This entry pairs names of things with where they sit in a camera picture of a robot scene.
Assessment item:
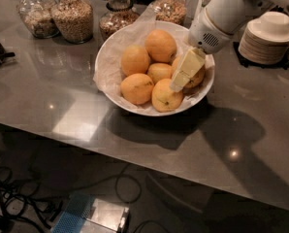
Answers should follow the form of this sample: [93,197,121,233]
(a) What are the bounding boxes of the glass jar behind bowl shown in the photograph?
[149,0,187,25]

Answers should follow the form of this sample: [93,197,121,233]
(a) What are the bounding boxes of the stack of white saucers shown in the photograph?
[239,25,289,65]

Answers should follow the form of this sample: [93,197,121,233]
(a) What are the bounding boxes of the orange at bowl top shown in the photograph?
[144,29,177,63]

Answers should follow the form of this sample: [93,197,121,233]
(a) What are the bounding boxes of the black cables on floor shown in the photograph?
[0,149,172,233]

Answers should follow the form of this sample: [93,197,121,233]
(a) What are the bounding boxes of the glass jar of grains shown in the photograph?
[50,0,93,44]

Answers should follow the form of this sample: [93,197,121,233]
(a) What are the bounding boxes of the glass jar of granola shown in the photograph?
[99,0,140,40]

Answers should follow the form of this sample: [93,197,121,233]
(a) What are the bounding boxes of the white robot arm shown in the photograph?
[170,0,289,92]

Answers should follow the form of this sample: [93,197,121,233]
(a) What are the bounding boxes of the blue and silver box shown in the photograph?
[50,193,129,233]

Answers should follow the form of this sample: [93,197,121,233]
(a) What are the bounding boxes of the orange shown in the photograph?
[151,79,183,113]
[144,29,177,63]
[120,45,150,76]
[120,73,154,105]
[146,63,172,83]
[172,55,206,88]

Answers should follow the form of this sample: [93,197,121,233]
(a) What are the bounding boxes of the black tray under saucers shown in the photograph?
[233,42,289,70]

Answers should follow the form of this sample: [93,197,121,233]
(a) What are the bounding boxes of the glass jar far left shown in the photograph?
[16,0,59,39]

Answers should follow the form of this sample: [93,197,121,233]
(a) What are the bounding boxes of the white paper bowl liner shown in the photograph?
[92,4,215,114]

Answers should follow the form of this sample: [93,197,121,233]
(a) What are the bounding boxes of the white cup on saucers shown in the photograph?
[247,12,289,43]

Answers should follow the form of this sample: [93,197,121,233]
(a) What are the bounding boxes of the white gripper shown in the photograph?
[170,9,232,92]

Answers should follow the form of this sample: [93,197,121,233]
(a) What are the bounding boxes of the white ceramic bowl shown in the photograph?
[94,20,216,117]

